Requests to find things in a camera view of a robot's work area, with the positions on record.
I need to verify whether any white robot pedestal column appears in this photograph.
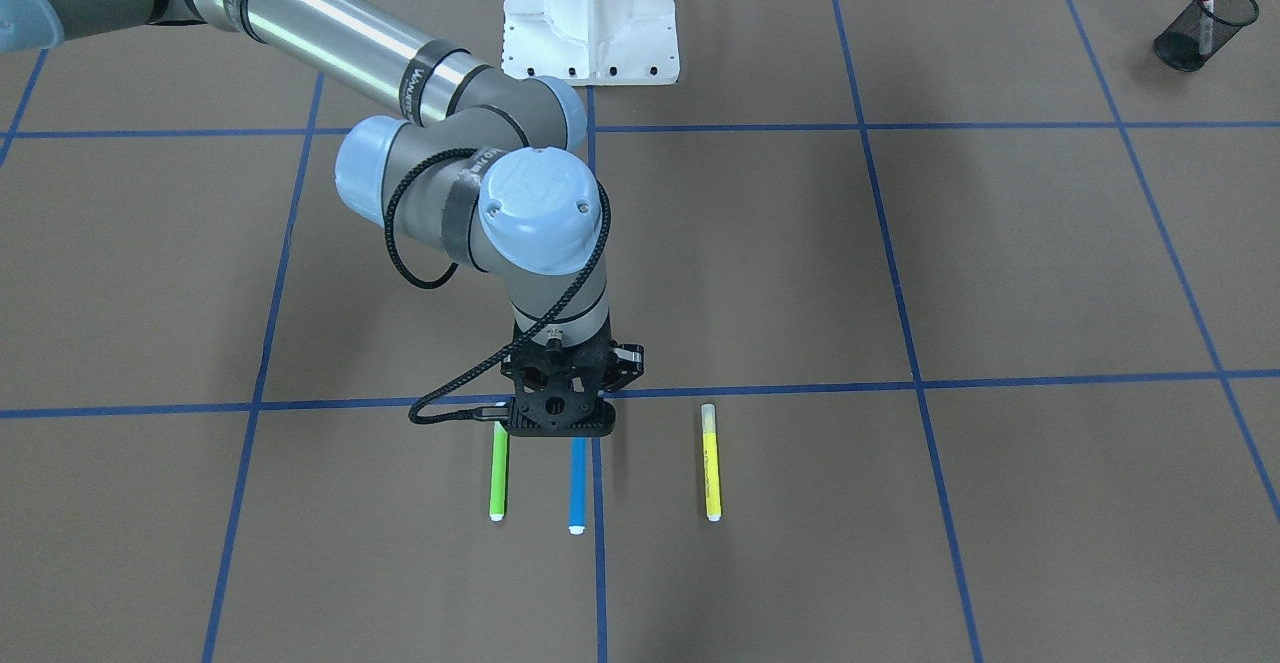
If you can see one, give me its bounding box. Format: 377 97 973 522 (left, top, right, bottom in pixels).
500 0 681 86

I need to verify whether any blue marker pen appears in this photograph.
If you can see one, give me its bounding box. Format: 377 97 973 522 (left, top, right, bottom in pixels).
567 438 588 536

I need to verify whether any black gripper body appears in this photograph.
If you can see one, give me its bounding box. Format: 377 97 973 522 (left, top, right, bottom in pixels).
500 325 645 394

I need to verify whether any yellow marker pen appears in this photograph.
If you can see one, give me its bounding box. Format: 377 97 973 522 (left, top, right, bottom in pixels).
700 403 723 522

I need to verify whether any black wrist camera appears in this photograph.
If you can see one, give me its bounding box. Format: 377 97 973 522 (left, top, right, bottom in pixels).
500 388 617 438

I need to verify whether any green marker pen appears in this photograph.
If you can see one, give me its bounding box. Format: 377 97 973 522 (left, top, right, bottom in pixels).
488 422 509 523

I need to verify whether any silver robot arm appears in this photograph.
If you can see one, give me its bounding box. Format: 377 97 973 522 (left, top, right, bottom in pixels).
3 0 644 410

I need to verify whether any red marker pen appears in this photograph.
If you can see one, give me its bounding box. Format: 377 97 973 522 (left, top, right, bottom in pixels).
1196 0 1215 60

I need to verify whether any far black mesh pencil cup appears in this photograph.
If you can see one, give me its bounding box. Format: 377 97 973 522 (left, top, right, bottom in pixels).
1152 0 1260 72

